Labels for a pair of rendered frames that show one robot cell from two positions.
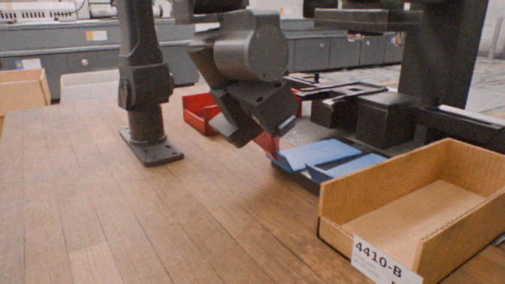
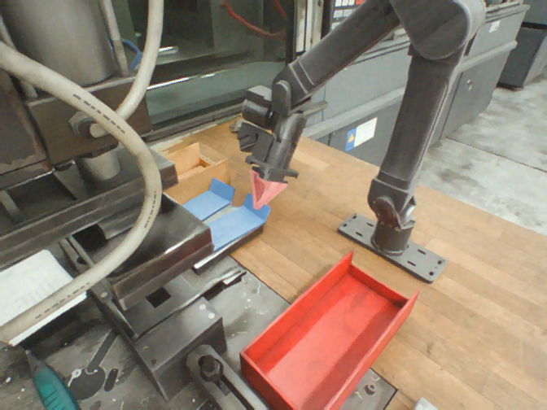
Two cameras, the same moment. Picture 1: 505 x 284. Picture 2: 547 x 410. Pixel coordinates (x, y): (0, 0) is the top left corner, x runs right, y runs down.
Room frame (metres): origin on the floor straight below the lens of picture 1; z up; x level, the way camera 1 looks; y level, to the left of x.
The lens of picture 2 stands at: (1.00, -0.11, 1.36)
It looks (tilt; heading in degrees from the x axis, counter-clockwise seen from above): 38 degrees down; 167
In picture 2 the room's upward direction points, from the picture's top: straight up
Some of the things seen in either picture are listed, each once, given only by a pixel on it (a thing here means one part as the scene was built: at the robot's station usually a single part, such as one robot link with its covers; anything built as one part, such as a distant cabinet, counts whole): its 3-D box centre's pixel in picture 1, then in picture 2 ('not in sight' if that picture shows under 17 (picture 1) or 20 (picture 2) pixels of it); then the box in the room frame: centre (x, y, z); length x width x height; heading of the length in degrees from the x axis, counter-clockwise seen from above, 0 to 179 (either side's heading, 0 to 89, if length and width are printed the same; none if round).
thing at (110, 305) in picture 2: (370, 89); (123, 324); (0.72, -0.24, 0.98); 0.07 x 0.01 x 0.03; 33
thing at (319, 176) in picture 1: (360, 166); (197, 203); (0.43, -0.14, 0.93); 0.15 x 0.07 x 0.03; 127
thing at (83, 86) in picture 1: (102, 107); not in sight; (2.67, 1.27, 0.40); 0.69 x 0.60 x 0.50; 29
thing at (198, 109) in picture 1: (243, 106); (334, 330); (0.76, 0.03, 0.93); 0.25 x 0.12 x 0.06; 123
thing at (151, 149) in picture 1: (146, 125); (392, 231); (0.60, 0.21, 0.94); 0.20 x 0.07 x 0.08; 33
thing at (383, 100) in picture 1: (362, 92); (148, 295); (0.69, -0.22, 0.98); 0.20 x 0.10 x 0.01; 33
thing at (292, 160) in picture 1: (311, 147); (229, 221); (0.50, -0.09, 0.94); 0.15 x 0.07 x 0.03; 120
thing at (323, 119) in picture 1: (360, 113); (155, 314); (0.69, -0.22, 0.94); 0.20 x 0.10 x 0.07; 33
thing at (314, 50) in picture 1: (358, 41); not in sight; (7.46, -2.14, 0.49); 5.51 x 1.02 x 0.97; 120
